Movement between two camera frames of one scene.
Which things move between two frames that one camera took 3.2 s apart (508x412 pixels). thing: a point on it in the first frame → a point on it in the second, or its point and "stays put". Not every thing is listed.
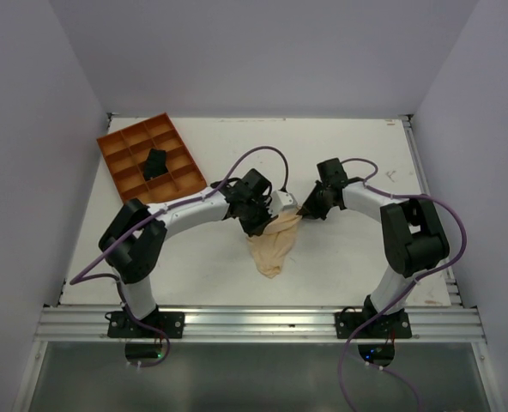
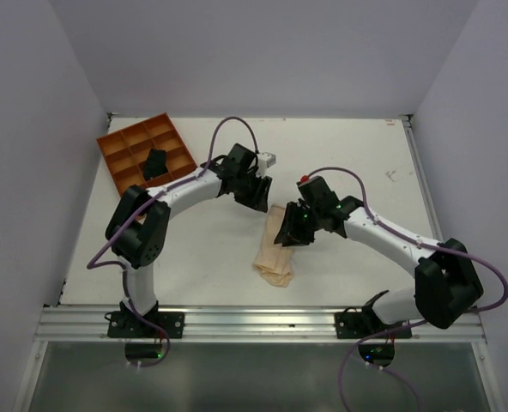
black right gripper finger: [315, 211] → [293, 236]
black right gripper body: [322, 197] → [314, 212]
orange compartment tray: [126, 152] stays put
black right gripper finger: [311, 197] → [288, 226]
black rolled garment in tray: [155, 164] stays put
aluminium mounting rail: [264, 324] stays put
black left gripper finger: [254, 226] → [257, 202]
